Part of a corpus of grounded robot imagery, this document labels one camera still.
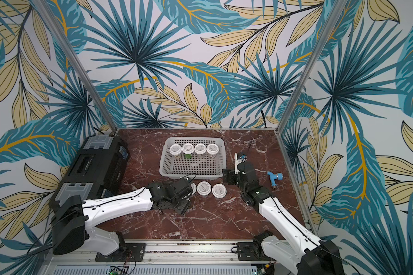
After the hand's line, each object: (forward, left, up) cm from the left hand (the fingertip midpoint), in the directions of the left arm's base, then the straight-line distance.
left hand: (180, 205), depth 80 cm
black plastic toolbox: (+12, +38, +9) cm, 41 cm away
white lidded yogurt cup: (+32, +6, +1) cm, 33 cm away
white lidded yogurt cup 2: (+33, -1, +1) cm, 33 cm away
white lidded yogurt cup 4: (+33, -15, 0) cm, 36 cm away
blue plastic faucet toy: (+18, -49, -6) cm, 53 cm away
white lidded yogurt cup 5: (+9, -11, -1) cm, 14 cm away
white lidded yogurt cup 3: (+34, -8, 0) cm, 34 cm away
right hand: (+15, -24, +9) cm, 30 cm away
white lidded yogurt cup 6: (+8, -18, -1) cm, 20 cm away
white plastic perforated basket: (+25, +6, -7) cm, 27 cm away
